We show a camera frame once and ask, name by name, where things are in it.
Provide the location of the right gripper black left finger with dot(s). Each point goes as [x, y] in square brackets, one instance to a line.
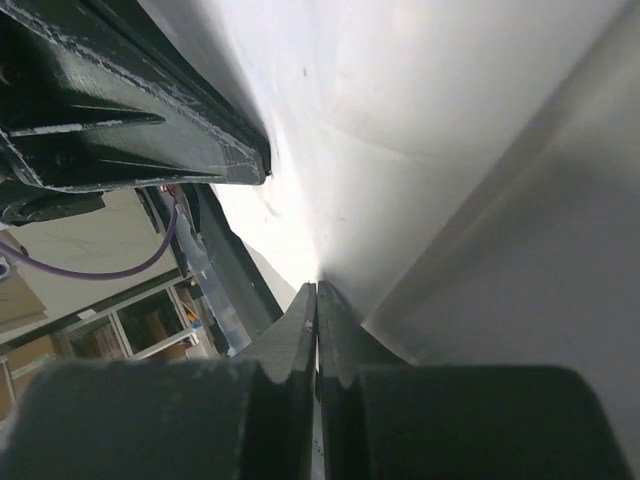
[247, 417]

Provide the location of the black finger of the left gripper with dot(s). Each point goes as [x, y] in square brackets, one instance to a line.
[94, 97]

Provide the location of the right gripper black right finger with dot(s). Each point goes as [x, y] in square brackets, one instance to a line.
[386, 419]

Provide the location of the translucent white wrapping paper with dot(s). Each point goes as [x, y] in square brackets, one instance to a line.
[465, 173]

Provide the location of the background storage shelf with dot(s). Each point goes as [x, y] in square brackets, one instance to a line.
[45, 318]

